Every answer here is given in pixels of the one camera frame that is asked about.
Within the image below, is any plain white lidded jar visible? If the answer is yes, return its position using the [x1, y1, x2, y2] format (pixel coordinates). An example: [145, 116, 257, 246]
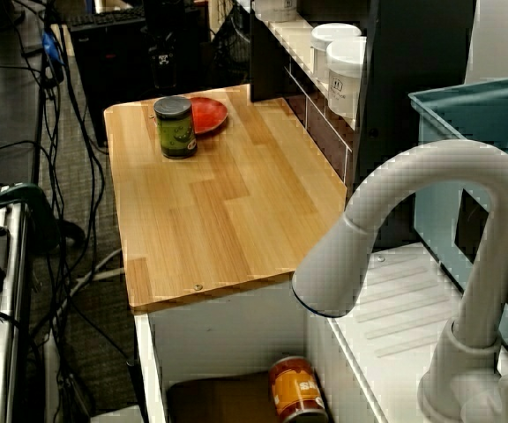
[310, 22, 363, 85]

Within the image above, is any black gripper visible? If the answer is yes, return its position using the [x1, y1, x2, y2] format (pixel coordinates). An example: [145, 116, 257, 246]
[142, 0, 181, 89]

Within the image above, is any green pea can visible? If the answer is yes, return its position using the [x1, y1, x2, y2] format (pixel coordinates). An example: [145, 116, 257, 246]
[153, 95, 198, 160]

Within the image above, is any orange soup can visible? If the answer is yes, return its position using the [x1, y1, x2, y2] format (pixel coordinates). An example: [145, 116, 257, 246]
[268, 355, 329, 423]

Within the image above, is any dark tile backsplash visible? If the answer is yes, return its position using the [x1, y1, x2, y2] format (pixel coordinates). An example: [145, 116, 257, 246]
[282, 65, 353, 184]

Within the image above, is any black wire mesh panel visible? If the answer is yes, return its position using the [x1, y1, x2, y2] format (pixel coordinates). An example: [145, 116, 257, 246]
[212, 0, 254, 85]

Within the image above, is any red round plate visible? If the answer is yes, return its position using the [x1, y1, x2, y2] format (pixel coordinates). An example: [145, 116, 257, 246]
[187, 96, 229, 136]

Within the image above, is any white curved faucet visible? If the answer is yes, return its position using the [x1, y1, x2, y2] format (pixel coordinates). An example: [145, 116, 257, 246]
[291, 138, 508, 423]

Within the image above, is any blue plug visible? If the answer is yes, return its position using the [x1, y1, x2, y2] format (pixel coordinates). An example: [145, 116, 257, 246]
[41, 30, 65, 67]

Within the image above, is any aluminium frame rail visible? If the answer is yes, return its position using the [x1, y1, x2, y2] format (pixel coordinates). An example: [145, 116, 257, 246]
[0, 187, 33, 423]

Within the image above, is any green clamp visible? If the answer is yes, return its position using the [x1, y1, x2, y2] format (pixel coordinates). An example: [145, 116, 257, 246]
[0, 182, 61, 252]

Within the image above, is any pale shelf board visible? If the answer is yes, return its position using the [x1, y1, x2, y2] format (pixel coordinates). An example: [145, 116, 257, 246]
[253, 8, 361, 131]

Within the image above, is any white floor cable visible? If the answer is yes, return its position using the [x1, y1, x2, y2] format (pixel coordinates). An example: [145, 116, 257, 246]
[71, 246, 126, 293]

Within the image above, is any white jar printed label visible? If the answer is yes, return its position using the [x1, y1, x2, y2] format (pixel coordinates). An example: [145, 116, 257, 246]
[325, 36, 368, 119]

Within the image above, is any black hutch frame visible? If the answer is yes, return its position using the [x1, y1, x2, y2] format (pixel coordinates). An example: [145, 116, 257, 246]
[249, 0, 478, 250]

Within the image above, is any teal plastic bin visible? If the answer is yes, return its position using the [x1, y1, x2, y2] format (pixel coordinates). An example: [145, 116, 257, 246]
[407, 75, 508, 375]

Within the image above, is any white sink unit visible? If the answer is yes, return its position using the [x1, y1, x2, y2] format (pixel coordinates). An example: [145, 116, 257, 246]
[133, 241, 508, 423]

